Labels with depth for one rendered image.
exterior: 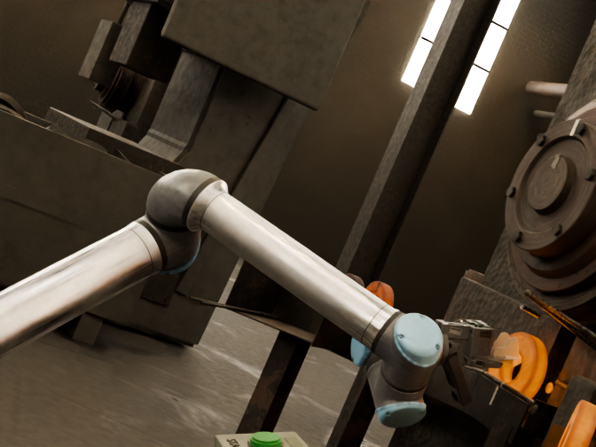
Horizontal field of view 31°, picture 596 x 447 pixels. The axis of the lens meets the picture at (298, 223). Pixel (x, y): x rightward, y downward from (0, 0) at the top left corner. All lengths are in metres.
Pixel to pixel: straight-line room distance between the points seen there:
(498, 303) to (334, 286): 0.65
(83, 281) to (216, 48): 2.59
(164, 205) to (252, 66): 2.57
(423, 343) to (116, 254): 0.62
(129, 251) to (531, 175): 0.83
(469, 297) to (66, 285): 1.02
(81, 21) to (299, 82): 7.38
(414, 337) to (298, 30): 2.94
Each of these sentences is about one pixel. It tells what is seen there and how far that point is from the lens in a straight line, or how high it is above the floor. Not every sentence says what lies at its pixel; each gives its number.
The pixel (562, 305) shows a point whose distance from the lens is 2.13.
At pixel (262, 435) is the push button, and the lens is 1.35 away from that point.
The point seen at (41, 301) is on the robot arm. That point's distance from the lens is 2.01.
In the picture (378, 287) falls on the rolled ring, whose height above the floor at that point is 0.75.
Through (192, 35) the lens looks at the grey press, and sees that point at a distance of 4.48.
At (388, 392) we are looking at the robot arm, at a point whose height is 0.63.
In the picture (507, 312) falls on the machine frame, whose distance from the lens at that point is 2.44.
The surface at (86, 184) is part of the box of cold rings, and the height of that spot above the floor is 0.60.
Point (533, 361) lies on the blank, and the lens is 2.19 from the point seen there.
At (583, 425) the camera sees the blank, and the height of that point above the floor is 0.75.
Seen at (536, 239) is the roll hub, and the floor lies 1.00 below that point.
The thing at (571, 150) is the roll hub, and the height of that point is 1.19.
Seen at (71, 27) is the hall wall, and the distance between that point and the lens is 11.89.
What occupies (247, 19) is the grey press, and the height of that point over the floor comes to 1.48.
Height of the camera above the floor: 0.91
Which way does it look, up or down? 2 degrees down
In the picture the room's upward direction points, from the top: 23 degrees clockwise
